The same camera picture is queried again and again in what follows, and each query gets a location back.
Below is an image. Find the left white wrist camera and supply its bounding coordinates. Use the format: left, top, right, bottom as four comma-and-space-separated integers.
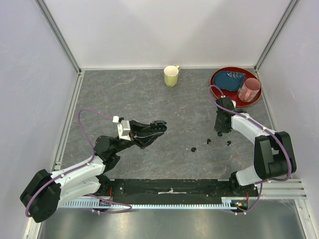
112, 116, 131, 141

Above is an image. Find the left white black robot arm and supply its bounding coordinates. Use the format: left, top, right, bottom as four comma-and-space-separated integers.
20, 118, 167, 223

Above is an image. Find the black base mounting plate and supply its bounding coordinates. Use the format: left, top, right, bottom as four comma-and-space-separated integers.
95, 179, 258, 204

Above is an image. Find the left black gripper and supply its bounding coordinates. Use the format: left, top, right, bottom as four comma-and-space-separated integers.
112, 119, 164, 154

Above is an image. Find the black earbud charging case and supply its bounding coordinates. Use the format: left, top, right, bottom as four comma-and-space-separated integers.
150, 120, 167, 132

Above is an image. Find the yellow green mug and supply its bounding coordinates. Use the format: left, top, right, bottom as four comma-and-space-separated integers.
163, 66, 180, 88

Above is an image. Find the red round tray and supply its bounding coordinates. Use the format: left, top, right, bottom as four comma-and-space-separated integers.
210, 67, 262, 108

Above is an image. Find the blue ceramic plate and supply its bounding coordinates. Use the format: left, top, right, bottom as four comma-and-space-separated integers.
213, 71, 246, 92

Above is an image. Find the aluminium frame post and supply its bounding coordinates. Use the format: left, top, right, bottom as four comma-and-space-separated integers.
254, 0, 300, 74
35, 0, 82, 75

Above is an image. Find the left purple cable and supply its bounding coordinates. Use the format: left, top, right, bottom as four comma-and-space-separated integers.
25, 108, 133, 218

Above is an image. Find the pink patterned cup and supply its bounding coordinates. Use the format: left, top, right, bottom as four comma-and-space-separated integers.
238, 78, 261, 102

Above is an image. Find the right aluminium frame post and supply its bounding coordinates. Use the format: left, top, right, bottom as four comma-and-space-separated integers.
254, 0, 300, 74

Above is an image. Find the left aluminium frame post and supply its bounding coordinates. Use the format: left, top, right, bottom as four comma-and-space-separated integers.
35, 0, 82, 75

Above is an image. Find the light blue cable duct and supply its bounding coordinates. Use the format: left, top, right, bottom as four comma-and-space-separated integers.
60, 197, 248, 210

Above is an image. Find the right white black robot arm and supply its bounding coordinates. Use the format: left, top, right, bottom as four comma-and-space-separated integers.
214, 97, 297, 196

